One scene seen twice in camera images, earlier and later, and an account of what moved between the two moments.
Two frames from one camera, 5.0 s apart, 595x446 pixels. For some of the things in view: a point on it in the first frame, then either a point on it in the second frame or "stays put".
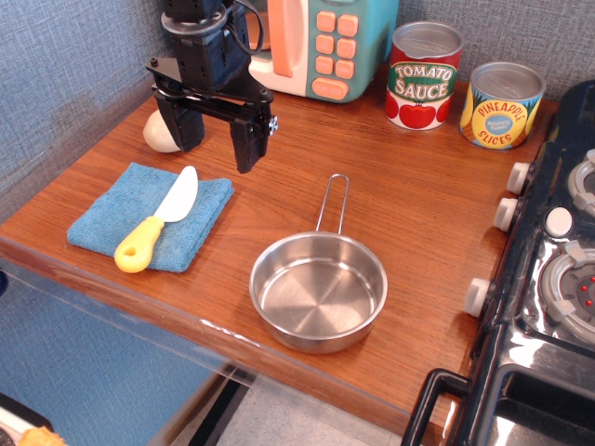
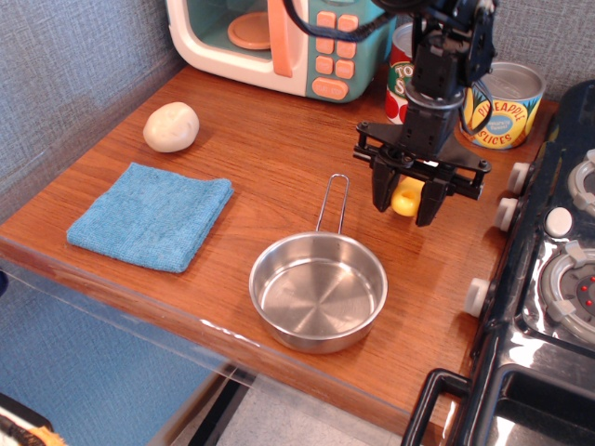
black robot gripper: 214,73 → 425,149
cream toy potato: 158,135 stays put
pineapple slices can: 502,105 stays put
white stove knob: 476,296 stays put
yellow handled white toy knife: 134,251 → 406,196
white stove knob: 506,213 stays put
